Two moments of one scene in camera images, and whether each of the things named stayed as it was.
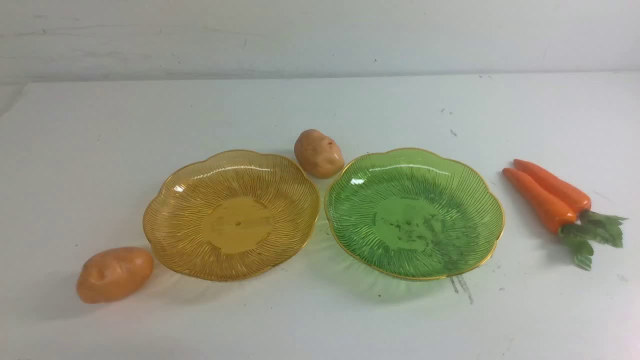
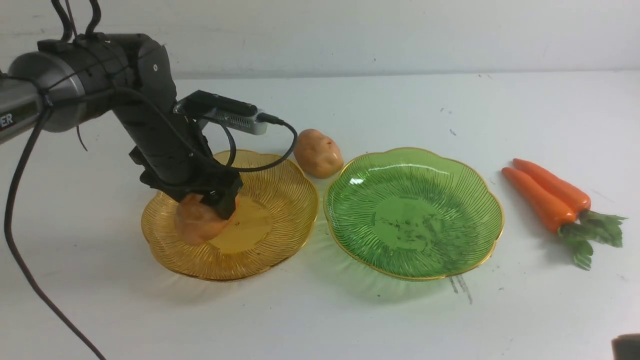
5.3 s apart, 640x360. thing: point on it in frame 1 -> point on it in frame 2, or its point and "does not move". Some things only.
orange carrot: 554,215 does not move
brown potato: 319,155 does not move
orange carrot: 601,227 does not move
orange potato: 111,272 -> 197,223
